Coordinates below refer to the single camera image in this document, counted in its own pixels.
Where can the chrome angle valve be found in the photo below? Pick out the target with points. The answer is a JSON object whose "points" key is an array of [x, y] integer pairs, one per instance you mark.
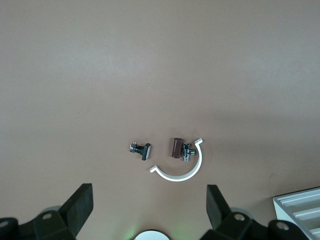
{"points": [[186, 152]]}

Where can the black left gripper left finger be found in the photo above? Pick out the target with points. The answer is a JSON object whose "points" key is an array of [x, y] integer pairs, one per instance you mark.
{"points": [[75, 212]]}

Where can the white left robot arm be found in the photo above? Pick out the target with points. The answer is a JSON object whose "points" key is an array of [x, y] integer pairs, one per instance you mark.
{"points": [[152, 236]]}

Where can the dark brown cylinder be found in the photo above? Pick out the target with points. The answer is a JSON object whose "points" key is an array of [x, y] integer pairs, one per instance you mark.
{"points": [[176, 147]]}

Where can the white drawer cabinet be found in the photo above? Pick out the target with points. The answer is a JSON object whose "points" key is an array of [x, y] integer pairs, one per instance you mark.
{"points": [[277, 203]]}

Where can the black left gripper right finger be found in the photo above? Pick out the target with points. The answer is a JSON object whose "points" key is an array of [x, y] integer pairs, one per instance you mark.
{"points": [[220, 215]]}

